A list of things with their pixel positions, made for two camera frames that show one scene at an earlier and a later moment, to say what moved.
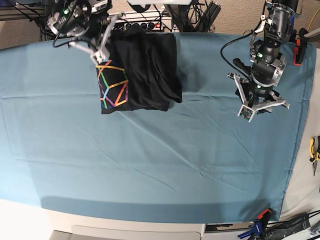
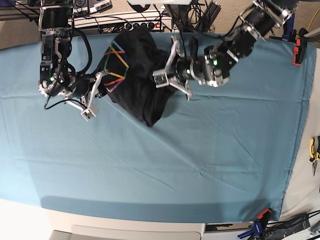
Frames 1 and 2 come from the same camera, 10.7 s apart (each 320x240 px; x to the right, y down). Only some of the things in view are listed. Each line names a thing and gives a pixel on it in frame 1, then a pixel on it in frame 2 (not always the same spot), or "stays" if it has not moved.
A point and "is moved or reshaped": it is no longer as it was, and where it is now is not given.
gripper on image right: (259, 96) -> (183, 67)
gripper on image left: (99, 25) -> (82, 87)
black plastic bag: (278, 231) stays
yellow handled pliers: (314, 151) stays
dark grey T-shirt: (142, 73) is moved or reshaped
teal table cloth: (202, 161) stays
